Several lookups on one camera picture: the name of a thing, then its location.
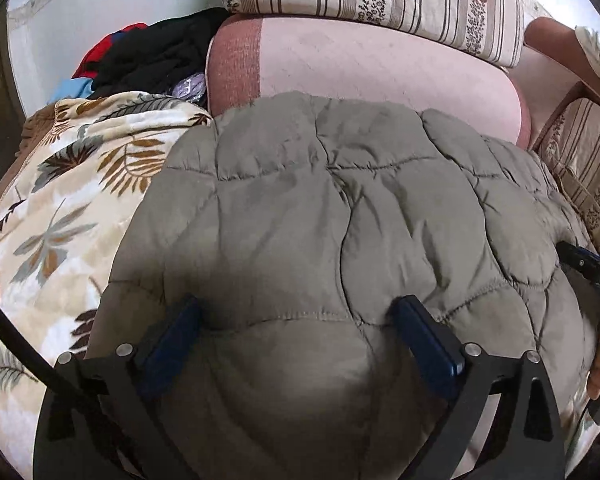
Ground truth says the brown sofa armrest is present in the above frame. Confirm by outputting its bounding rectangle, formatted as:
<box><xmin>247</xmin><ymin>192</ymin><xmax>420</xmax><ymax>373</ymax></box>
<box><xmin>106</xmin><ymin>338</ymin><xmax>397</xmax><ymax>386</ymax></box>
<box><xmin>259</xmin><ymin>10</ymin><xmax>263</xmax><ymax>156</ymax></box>
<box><xmin>524</xmin><ymin>16</ymin><xmax>600</xmax><ymax>91</ymax></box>

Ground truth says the purple shiny bag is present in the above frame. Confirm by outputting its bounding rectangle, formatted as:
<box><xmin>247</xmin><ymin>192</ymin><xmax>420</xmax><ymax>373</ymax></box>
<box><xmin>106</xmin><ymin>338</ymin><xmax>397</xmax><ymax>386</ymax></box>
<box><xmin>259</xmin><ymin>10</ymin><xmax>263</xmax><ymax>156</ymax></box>
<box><xmin>172</xmin><ymin>72</ymin><xmax>208</xmax><ymax>101</ymax></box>

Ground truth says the olive hooded puffer jacket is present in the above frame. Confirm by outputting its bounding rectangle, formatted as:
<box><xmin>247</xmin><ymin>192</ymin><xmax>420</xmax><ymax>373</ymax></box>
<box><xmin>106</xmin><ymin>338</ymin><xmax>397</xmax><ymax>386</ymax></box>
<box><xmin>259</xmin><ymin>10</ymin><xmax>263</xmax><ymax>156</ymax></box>
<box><xmin>87</xmin><ymin>91</ymin><xmax>600</xmax><ymax>480</ymax></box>

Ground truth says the black cloth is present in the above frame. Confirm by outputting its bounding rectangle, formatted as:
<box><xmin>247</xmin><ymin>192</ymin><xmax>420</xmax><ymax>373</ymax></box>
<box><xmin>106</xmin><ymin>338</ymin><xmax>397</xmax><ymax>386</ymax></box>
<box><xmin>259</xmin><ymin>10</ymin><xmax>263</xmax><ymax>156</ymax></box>
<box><xmin>87</xmin><ymin>7</ymin><xmax>231</xmax><ymax>98</ymax></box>

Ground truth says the leaf print blanket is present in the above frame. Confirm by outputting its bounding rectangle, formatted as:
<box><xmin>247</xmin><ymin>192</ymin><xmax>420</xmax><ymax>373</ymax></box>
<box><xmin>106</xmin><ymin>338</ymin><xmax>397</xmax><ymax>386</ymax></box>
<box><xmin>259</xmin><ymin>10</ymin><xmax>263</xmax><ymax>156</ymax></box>
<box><xmin>0</xmin><ymin>92</ymin><xmax>213</xmax><ymax>471</ymax></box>

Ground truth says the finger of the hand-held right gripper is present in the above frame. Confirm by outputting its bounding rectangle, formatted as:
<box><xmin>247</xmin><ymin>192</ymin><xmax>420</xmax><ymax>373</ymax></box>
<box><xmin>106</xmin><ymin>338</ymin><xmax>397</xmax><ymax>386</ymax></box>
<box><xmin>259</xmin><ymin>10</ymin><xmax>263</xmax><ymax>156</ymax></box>
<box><xmin>555</xmin><ymin>241</ymin><xmax>600</xmax><ymax>282</ymax></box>

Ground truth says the light blue cloth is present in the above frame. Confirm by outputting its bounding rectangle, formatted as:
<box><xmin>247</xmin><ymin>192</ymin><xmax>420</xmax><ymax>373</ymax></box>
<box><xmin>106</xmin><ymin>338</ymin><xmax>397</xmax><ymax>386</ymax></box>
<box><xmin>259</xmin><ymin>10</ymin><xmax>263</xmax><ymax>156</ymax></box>
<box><xmin>47</xmin><ymin>77</ymin><xmax>96</xmax><ymax>106</ymax></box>

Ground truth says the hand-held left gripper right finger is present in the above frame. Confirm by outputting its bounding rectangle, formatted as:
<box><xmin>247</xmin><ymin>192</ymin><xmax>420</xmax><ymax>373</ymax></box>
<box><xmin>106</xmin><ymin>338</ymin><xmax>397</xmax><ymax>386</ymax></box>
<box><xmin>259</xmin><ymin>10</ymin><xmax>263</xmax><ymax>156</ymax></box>
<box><xmin>390</xmin><ymin>295</ymin><xmax>566</xmax><ymax>480</ymax></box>

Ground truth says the striped floral sofa side cushion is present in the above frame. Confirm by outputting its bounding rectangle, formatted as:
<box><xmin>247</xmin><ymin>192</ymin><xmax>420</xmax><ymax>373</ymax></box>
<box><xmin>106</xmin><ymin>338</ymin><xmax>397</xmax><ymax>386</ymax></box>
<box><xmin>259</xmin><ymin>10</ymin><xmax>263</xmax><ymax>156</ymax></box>
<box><xmin>535</xmin><ymin>95</ymin><xmax>600</xmax><ymax>256</ymax></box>

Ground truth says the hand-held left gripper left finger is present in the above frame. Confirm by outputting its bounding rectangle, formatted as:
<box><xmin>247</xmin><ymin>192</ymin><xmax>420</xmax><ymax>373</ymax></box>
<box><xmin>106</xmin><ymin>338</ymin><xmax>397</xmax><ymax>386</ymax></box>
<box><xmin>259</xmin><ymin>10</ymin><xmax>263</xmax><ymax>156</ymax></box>
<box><xmin>32</xmin><ymin>295</ymin><xmax>203</xmax><ymax>480</ymax></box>

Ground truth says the black cable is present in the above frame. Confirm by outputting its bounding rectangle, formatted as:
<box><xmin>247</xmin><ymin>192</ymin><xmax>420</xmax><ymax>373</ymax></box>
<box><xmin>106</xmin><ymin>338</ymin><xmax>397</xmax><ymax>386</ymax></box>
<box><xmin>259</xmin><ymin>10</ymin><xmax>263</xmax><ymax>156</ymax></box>
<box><xmin>0</xmin><ymin>285</ymin><xmax>88</xmax><ymax>406</ymax></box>

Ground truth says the red cloth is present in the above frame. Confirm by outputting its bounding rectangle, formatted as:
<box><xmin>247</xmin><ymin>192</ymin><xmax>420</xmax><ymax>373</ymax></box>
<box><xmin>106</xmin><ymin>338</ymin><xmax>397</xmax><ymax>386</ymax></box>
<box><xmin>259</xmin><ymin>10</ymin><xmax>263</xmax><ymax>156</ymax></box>
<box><xmin>72</xmin><ymin>22</ymin><xmax>148</xmax><ymax>78</ymax></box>

